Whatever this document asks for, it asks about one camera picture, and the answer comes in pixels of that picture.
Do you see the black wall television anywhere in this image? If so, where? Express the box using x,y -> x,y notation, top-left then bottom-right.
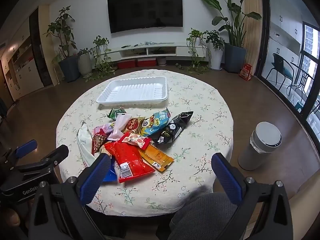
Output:
107,0 -> 183,34

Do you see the floral tablecloth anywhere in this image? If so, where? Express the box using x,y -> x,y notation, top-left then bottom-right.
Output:
55,69 -> 234,217

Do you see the green snack packet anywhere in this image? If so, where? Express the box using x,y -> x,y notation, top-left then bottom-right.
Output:
107,107 -> 127,120

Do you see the red storage box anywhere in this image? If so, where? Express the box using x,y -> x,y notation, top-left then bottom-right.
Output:
117,59 -> 136,69
136,58 -> 157,67

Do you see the black balcony table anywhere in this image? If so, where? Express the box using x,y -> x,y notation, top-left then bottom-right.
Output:
287,62 -> 316,98

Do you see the white balcony cabinet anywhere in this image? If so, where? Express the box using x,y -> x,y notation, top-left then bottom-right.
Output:
269,0 -> 313,63

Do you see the bushy plant in white pot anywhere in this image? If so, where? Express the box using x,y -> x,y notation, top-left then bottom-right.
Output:
204,30 -> 224,70

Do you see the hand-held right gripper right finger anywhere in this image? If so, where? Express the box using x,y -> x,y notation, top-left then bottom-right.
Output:
211,152 -> 294,240

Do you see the white plastic tray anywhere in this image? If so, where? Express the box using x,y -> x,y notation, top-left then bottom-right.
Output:
96,76 -> 168,105

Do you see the trailing ivy plant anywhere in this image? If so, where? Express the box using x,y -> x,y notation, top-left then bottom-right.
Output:
85,35 -> 118,82

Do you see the black balcony chair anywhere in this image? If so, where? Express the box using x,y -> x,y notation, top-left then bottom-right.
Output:
265,53 -> 294,90

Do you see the black sliding door frame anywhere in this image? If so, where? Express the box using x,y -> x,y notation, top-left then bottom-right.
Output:
255,0 -> 320,143

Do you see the black snack packet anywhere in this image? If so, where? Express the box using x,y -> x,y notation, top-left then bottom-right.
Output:
151,111 -> 194,144

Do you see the pale pink snack packet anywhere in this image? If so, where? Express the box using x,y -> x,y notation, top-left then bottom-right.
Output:
108,113 -> 132,141

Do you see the blue panda snack packet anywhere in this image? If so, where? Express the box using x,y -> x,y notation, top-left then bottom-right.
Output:
139,107 -> 172,137

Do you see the strawberry print snack packet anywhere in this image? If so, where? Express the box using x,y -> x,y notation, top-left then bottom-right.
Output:
117,132 -> 152,150

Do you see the beige curtain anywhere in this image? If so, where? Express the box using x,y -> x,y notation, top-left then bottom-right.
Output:
244,0 -> 262,75

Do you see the pink cartoon snack packet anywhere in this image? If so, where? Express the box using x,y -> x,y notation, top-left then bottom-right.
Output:
92,122 -> 115,137

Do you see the large-leaf plant in dark pot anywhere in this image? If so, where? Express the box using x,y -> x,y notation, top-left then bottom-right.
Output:
199,0 -> 262,73

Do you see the pale white snack packet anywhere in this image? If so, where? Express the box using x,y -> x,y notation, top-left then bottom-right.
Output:
77,122 -> 97,167

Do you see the large red snack packet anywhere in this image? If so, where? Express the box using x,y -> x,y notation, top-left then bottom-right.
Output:
104,141 -> 155,183

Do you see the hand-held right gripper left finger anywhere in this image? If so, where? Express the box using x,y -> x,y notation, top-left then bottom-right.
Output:
27,152 -> 112,240

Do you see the orange snack packet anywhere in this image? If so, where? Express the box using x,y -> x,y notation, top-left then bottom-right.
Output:
137,144 -> 175,172

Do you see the white wall cabinet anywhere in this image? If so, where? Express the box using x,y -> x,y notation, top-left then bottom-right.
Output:
0,17 -> 45,100

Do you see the gold and red snack packet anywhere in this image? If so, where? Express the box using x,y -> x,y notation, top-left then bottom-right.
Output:
122,117 -> 145,137

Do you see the trailing plant on console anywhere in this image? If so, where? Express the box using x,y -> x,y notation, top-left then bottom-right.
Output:
186,28 -> 210,74

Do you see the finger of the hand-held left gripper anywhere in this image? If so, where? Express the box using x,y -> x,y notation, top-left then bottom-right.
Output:
11,144 -> 69,178
0,140 -> 38,173

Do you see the person's grey clothing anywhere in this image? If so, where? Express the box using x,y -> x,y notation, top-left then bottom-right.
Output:
169,192 -> 238,240

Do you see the red-brown triangular snack packet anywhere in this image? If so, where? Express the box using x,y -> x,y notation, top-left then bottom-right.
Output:
91,133 -> 108,155

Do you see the tall plant in blue-grey pot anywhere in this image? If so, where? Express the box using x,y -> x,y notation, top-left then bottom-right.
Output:
44,6 -> 80,83

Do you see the white television console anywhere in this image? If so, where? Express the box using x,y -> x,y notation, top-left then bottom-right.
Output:
95,45 -> 208,62

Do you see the grey cylindrical bin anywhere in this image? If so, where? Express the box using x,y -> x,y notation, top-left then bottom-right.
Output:
237,122 -> 282,171

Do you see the plant in white ribbed pot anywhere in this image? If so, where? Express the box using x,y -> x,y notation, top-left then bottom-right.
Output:
77,48 -> 93,77

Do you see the red paper bag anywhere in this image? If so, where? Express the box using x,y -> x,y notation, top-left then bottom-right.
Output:
239,64 -> 253,81

